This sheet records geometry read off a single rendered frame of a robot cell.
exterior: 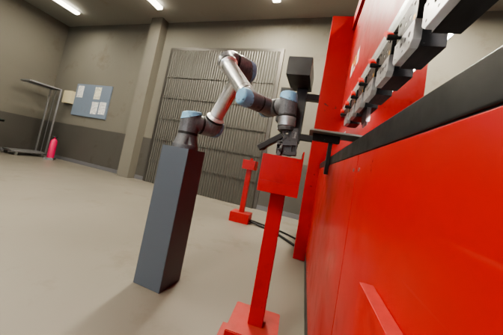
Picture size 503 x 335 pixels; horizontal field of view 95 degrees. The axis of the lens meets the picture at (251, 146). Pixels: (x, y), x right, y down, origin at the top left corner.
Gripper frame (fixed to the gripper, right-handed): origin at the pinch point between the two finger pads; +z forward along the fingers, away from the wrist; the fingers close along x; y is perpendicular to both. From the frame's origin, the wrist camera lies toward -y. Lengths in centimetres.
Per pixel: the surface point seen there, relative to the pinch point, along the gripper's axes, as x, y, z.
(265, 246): 2.2, -2.1, 29.7
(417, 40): -29, 37, -41
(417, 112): -65, 22, -10
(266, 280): 2.3, -0.2, 43.0
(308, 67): 136, 10, -110
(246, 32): 319, -111, -265
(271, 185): -4.8, -1.3, 4.1
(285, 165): -4.9, 3.5, -4.0
